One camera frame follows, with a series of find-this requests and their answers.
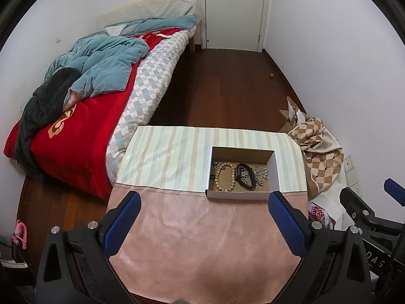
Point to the bed with red blanket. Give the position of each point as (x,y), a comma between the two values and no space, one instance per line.
(85,133)

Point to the white wall sockets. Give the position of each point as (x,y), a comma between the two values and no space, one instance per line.
(353,174)

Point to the black smartwatch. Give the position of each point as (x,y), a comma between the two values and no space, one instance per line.
(245,177)

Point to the black fleece blanket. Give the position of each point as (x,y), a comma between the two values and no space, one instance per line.
(41,110)

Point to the white bag with red print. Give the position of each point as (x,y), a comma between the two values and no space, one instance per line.
(319,213)

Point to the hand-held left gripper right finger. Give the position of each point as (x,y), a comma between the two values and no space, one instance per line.
(284,218)

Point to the pale pillow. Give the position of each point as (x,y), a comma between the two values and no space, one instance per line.
(148,9)

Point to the blue quilt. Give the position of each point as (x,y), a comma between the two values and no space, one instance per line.
(107,66)

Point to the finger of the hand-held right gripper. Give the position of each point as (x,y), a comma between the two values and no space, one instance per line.
(356,204)
(395,190)

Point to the brown checkered cloth bag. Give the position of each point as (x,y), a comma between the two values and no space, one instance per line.
(319,145)

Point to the white door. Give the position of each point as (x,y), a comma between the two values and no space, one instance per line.
(234,9)

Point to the pink garment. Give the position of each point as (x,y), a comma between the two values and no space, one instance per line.
(72,98)

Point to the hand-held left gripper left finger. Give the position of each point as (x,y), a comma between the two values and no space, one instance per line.
(125,218)

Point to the checkered bed sheet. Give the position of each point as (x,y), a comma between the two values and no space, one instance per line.
(148,85)

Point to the white cardboard box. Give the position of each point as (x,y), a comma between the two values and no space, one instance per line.
(273,167)

